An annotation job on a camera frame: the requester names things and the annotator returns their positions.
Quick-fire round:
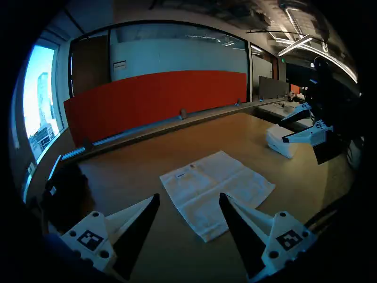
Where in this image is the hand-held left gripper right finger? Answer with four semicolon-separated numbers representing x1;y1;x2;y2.
219;193;318;282

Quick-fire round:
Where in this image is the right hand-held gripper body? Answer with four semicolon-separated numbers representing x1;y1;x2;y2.
304;57;364;166

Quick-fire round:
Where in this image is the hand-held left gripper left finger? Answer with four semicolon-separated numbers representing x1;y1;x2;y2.
59;193;161;281

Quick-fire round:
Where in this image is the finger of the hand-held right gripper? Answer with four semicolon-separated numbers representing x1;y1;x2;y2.
282;120;334;146
280;102;313;124

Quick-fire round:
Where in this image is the white towel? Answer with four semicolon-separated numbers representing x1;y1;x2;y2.
159;150;276;243

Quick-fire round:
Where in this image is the heap of white towels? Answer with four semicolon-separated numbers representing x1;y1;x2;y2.
265;124;299;159

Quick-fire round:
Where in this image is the grey desk screen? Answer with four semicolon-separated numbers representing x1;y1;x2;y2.
258;75;290;100

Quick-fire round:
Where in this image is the stack of black towels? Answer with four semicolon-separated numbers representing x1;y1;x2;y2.
41;163;96;235

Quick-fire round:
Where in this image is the red desk screen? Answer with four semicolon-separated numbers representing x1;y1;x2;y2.
63;70;247;148

